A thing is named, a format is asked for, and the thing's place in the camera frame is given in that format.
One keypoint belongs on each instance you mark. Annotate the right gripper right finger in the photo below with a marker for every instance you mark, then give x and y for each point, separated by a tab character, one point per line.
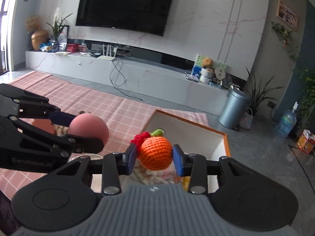
192	166

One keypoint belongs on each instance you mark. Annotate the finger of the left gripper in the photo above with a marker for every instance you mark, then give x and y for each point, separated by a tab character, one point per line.
87	144
61	118

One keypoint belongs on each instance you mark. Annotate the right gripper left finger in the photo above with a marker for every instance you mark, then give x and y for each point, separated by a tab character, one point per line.
114	165

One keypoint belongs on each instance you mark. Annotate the pink foam ball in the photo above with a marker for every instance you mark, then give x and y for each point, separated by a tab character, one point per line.
89	125

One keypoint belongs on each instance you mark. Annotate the orange crochet fruit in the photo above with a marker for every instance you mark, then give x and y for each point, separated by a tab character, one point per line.
154	151

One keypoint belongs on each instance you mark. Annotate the orange cardboard box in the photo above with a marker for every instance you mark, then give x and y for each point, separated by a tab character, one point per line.
192	138

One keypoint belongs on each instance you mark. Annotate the pink checkered tablecloth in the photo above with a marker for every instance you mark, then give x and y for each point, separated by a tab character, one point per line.
123	117

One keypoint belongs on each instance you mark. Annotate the red tin box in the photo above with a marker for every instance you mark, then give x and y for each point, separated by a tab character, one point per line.
72	47

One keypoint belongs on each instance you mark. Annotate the grey metal trash can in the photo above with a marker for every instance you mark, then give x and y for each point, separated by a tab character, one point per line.
234	109

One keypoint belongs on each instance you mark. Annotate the white wifi router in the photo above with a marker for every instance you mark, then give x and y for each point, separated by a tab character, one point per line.
109	53

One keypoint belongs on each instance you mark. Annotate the golden round vase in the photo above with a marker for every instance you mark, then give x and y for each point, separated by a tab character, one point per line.
38	37

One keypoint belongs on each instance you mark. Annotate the marble tv cabinet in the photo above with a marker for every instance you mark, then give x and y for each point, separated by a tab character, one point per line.
132	76

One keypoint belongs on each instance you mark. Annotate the green plant in vase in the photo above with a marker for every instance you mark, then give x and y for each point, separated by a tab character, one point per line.
57	28

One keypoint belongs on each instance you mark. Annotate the potted green floor plant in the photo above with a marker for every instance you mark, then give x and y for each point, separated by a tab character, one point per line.
259	92

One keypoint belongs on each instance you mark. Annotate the blue water bottle jug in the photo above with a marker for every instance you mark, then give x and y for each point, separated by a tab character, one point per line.
287	121

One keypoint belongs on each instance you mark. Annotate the brown teddy bear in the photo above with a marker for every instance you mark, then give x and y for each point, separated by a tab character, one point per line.
207	62

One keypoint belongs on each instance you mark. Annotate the colourful gift box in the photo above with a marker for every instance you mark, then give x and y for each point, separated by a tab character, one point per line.
306	142

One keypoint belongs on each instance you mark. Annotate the hanging ivy plant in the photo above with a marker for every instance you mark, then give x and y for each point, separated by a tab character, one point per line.
306	105

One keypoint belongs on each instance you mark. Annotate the black wall television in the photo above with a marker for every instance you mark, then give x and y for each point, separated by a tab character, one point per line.
148	16

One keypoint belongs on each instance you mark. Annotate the framed wall picture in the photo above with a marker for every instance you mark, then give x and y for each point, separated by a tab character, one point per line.
287	15

